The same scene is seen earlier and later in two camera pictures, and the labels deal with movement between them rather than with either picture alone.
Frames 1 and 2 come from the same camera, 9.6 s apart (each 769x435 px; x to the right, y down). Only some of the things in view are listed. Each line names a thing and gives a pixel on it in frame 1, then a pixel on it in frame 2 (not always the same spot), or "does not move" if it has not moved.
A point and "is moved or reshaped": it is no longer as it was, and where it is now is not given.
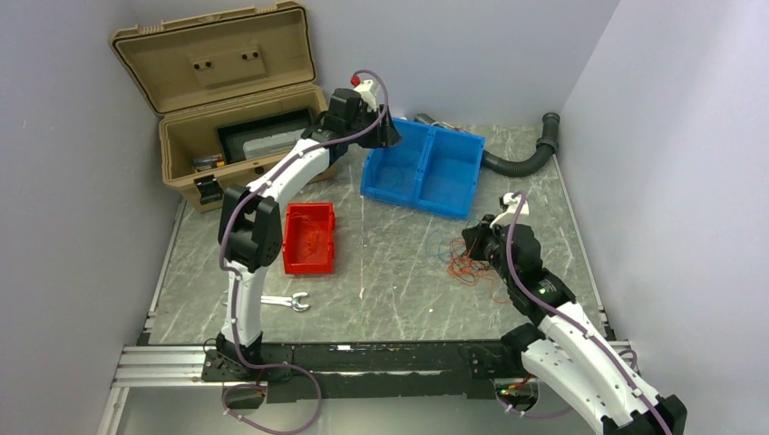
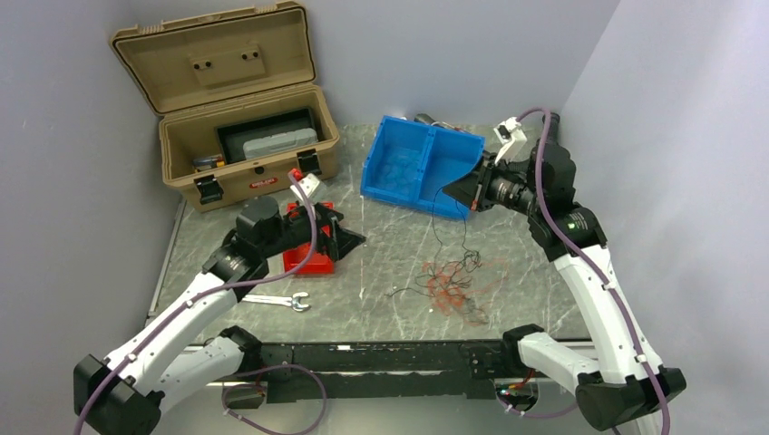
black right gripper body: (486, 246) -> (500, 187)
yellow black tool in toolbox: (208, 162) does not move
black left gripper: (388, 135) -> (341, 240)
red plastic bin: (309, 237) does not move
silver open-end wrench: (292, 301) does not move
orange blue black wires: (463, 264) is moved or reshaped
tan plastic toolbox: (231, 92) does not move
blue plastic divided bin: (433, 168) does not move
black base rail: (299, 372) does not move
